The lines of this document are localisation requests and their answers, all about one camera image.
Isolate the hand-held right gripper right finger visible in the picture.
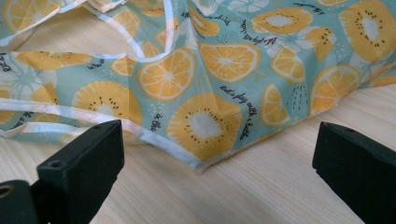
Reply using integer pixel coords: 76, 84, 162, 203
311, 121, 396, 224

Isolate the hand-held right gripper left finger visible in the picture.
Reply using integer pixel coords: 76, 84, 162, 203
31, 119, 125, 224

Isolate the teal fruit print apron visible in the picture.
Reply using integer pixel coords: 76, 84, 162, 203
0, 0, 396, 175

